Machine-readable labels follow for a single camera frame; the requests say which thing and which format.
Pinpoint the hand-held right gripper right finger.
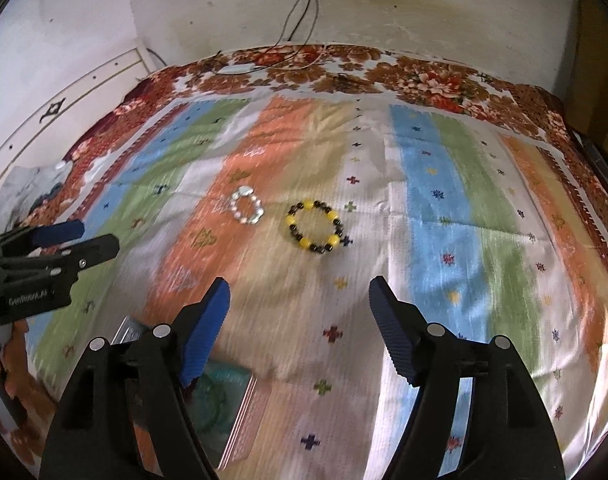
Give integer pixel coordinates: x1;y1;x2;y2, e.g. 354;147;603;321
368;275;567;480

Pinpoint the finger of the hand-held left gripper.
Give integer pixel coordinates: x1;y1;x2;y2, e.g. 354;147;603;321
0;234;121;282
0;220;86;257

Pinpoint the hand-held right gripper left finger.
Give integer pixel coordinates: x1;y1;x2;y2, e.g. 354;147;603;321
39;276;232;480

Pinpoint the green jade bangle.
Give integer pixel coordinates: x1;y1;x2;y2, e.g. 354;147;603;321
194;377;245;436

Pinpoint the silver metal tin box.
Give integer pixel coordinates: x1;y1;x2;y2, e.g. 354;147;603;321
111;316;259;472

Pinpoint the white pearl bracelet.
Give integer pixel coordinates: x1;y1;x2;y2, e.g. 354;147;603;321
228;185;265;226

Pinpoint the yellow and black bead bracelet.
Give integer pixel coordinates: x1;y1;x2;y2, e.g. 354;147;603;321
285;199;345;254

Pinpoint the white crumpled cloth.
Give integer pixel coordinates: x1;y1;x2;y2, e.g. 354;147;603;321
0;162;81;242

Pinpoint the striped colourful mat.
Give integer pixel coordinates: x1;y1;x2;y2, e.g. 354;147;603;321
24;94;608;480

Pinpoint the white headboard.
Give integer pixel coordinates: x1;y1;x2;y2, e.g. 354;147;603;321
0;46;153;192

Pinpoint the floral brown bedsheet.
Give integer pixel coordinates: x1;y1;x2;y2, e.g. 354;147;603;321
0;44;608;480

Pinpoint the black cable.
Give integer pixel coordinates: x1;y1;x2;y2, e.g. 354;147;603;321
278;0;316;57
304;0;321;51

